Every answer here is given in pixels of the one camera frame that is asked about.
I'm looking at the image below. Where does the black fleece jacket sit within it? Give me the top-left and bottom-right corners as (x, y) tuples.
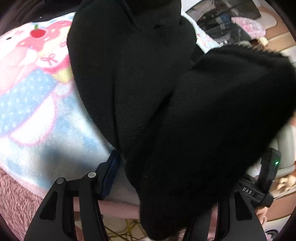
(67, 1), (295, 240)

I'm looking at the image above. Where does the blue checkered cartoon blanket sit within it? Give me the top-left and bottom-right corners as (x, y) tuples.
(0, 11), (220, 204)

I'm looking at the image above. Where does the folded pink garment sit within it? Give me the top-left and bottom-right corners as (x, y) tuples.
(231, 16), (266, 40)

